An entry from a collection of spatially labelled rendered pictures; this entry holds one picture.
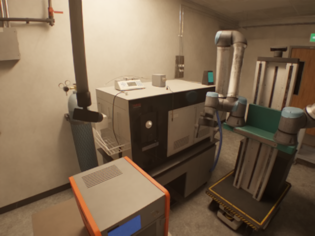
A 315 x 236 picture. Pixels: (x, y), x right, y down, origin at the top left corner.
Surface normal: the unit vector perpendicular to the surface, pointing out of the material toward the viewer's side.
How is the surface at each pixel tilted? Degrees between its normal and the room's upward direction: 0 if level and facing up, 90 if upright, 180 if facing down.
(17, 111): 90
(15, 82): 90
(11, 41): 90
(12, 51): 90
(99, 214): 0
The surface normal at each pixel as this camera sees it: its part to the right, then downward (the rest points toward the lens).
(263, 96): -0.82, 0.19
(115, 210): 0.00, -0.94
